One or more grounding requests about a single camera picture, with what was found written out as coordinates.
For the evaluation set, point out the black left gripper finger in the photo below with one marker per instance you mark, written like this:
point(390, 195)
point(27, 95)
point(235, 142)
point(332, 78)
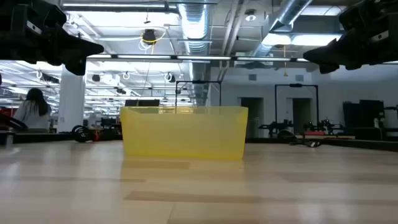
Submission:
point(76, 67)
point(74, 48)

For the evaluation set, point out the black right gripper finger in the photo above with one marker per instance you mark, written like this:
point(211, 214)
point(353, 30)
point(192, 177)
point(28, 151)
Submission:
point(329, 68)
point(332, 54)

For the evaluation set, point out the translucent yellow plastic bin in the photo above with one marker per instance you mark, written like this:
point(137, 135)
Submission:
point(183, 137)

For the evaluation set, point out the black background robot arm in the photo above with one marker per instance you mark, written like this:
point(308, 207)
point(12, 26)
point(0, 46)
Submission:
point(275, 127)
point(325, 127)

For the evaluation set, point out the white building pillar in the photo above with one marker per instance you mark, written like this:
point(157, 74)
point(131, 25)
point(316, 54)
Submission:
point(71, 102)

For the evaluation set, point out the dark grey door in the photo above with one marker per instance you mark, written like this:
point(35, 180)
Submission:
point(301, 115)
point(256, 118)

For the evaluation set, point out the black upright panels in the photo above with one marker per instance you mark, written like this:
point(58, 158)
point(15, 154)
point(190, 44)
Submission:
point(363, 113)

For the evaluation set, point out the overhead light bar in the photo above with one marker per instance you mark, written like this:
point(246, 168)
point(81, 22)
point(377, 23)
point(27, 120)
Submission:
point(140, 57)

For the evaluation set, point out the person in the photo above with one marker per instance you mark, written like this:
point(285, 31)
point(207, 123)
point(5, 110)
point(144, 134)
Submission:
point(31, 115)

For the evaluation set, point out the dark background desk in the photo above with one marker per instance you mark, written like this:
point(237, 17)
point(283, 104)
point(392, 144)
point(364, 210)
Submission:
point(110, 124)

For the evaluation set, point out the wooden robot workbench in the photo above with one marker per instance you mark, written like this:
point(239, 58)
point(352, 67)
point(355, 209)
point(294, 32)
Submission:
point(335, 137)

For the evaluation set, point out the white bottle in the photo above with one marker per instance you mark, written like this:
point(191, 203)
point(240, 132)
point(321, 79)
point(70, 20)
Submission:
point(377, 123)

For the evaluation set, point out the black desk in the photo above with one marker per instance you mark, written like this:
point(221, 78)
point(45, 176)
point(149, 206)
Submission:
point(367, 132)

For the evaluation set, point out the black computer monitor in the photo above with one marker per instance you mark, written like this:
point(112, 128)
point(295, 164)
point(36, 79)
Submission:
point(142, 103)

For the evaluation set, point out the round ceiling lamp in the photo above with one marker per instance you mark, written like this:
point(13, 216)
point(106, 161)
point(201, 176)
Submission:
point(250, 17)

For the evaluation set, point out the grey table clamp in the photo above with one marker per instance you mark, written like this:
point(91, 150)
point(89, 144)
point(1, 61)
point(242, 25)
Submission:
point(7, 138)

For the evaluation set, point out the black ceiling camera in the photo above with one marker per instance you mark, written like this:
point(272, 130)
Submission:
point(95, 77)

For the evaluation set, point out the silver round ceiling duct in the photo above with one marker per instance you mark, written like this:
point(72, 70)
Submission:
point(289, 12)

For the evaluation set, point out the silver ribbed ceiling duct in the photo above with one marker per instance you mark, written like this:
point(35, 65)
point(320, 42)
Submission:
point(194, 21)

